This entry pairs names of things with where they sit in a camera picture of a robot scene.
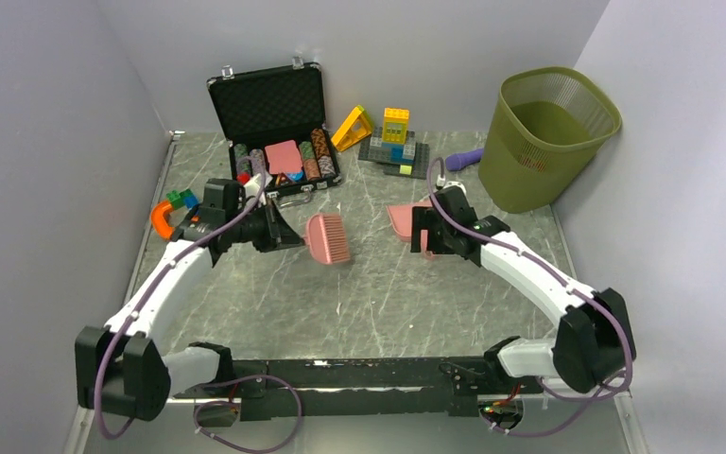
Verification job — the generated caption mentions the green mesh waste bin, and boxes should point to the green mesh waste bin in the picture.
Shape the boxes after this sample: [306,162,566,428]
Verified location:
[478,66,622,213]

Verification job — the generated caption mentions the green blue toy bricks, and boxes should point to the green blue toy bricks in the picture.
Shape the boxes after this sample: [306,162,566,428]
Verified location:
[165,189,199,210]

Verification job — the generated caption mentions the toy brick tower on baseplate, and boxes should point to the toy brick tower on baseplate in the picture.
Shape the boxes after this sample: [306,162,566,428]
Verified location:
[357,108,430,179]

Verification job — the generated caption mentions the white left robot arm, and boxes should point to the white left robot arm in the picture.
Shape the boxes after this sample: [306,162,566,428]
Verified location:
[75,175,304,421]

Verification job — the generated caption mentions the pink dustpan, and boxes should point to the pink dustpan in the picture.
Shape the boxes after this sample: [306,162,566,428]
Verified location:
[386,201,434,260]

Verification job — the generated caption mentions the black poker chip case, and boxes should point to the black poker chip case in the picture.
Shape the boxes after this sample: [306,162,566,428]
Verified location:
[206,57,343,203]

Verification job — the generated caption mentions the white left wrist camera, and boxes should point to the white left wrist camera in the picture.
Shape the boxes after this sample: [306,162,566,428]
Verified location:
[243,172,271,206]

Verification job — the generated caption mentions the orange horseshoe toy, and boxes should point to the orange horseshoe toy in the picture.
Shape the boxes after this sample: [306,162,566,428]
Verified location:
[149,200,189,241]

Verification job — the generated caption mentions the pink hand brush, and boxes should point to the pink hand brush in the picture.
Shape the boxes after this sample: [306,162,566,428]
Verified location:
[304,213,352,265]

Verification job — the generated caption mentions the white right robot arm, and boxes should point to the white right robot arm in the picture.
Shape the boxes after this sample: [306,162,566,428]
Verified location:
[410,187,636,393]

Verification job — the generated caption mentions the yellow triangular toy block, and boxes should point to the yellow triangular toy block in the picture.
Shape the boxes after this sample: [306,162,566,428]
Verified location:
[331,105,373,152]

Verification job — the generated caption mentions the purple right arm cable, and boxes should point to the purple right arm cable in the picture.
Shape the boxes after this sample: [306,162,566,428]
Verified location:
[426,156,634,439]

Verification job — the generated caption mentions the purple cylindrical toy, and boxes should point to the purple cylindrical toy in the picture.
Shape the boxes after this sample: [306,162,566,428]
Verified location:
[444,148,484,172]

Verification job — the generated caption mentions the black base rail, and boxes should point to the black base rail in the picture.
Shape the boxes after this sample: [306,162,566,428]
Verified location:
[178,356,541,422]

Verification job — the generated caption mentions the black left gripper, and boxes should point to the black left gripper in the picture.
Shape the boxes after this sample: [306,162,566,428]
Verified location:
[227,199,304,253]

